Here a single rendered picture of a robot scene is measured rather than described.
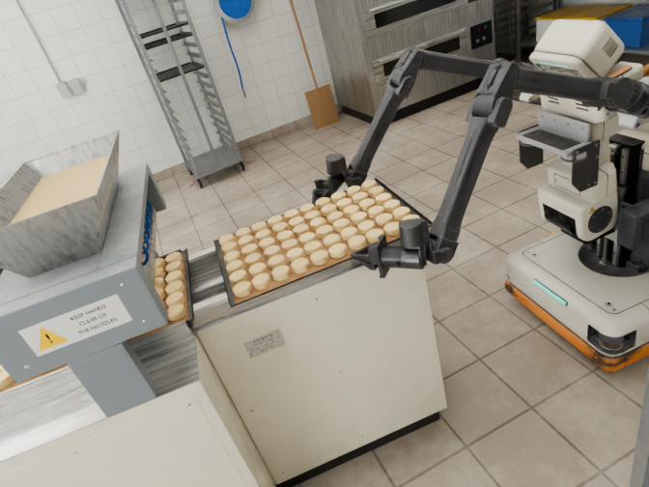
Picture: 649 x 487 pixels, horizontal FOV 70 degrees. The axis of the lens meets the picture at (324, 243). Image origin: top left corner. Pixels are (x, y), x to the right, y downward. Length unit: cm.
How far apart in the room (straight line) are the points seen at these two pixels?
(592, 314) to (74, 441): 171
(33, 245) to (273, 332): 65
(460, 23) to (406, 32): 62
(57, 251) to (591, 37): 150
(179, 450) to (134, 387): 24
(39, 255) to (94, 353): 24
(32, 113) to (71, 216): 429
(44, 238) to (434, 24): 445
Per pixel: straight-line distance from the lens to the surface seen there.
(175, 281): 144
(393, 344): 157
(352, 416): 173
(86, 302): 107
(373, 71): 479
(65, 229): 110
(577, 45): 164
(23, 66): 529
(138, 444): 133
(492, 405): 203
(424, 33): 505
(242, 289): 127
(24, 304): 110
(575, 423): 200
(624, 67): 174
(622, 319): 199
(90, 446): 133
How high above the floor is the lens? 161
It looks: 31 degrees down
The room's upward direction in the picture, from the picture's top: 16 degrees counter-clockwise
